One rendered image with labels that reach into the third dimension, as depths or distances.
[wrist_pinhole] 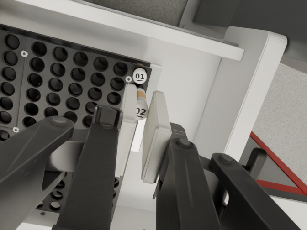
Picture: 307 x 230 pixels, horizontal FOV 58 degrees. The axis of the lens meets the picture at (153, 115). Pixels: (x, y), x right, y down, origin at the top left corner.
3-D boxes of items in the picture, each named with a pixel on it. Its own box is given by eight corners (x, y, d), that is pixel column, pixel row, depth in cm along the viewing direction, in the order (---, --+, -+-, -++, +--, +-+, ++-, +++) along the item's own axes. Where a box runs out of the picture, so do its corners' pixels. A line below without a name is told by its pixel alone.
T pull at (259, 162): (263, 147, 29) (269, 153, 28) (238, 205, 31) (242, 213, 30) (231, 139, 28) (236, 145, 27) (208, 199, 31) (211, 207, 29)
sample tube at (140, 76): (144, 74, 29) (146, 84, 24) (132, 73, 29) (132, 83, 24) (145, 62, 28) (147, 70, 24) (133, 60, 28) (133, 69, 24)
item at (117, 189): (151, 67, 26) (152, 69, 25) (112, 218, 31) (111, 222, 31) (132, 62, 25) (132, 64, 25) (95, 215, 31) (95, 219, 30)
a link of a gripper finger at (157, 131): (156, 127, 12) (172, 131, 12) (154, 89, 19) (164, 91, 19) (140, 183, 13) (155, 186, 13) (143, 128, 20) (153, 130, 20)
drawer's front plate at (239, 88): (241, 29, 32) (290, 36, 22) (172, 224, 42) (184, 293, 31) (227, 25, 32) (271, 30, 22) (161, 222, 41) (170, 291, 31)
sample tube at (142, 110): (144, 102, 23) (146, 122, 19) (130, 99, 23) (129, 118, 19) (148, 88, 23) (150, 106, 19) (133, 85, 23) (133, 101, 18)
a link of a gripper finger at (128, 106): (121, 179, 13) (106, 175, 13) (127, 124, 20) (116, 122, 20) (136, 122, 12) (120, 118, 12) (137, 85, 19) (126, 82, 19)
